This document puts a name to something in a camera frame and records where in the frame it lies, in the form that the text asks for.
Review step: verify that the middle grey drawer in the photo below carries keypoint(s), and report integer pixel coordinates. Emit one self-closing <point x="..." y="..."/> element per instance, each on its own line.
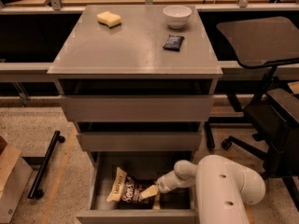
<point x="139" y="141"/>

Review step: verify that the white bowl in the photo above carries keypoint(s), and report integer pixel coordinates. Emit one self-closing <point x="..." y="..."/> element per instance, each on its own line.
<point x="176" y="16"/>

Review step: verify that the yellow sponge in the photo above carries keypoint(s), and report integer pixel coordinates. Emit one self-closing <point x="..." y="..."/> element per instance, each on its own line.
<point x="109" y="19"/>

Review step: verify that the brown sea salt chip bag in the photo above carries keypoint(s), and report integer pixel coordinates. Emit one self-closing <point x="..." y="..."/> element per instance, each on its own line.
<point x="126" y="191"/>

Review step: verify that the bottom grey open drawer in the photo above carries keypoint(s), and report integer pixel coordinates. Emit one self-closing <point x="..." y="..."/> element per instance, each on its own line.
<point x="176" y="207"/>

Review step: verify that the dark blue snack packet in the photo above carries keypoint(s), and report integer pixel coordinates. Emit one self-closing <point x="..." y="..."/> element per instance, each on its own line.
<point x="174" y="42"/>

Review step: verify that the top grey drawer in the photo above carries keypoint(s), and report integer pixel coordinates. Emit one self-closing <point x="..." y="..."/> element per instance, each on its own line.
<point x="137" y="108"/>

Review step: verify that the grey drawer cabinet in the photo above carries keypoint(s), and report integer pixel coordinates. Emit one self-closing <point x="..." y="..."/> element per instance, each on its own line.
<point x="130" y="60"/>

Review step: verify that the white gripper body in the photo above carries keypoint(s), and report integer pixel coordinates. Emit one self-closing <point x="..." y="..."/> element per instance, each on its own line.
<point x="163" y="183"/>

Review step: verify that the black right table leg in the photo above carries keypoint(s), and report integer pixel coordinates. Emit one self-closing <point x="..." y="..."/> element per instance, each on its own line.
<point x="209" y="137"/>

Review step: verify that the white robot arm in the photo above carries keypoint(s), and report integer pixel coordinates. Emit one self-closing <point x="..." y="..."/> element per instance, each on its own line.
<point x="222" y="187"/>

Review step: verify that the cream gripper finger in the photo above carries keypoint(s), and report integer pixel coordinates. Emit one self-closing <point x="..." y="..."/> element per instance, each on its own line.
<point x="149" y="192"/>

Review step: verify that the black wheeled table leg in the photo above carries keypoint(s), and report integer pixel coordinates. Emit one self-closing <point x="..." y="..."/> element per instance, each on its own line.
<point x="35" y="191"/>

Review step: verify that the grey metal box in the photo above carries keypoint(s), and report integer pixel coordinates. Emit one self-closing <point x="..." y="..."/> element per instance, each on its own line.
<point x="8" y="208"/>

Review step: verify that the black office chair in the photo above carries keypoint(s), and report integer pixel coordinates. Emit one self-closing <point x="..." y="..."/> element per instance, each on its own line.
<point x="270" y="43"/>

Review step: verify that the cardboard box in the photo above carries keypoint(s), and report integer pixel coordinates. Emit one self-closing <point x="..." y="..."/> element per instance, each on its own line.
<point x="6" y="162"/>

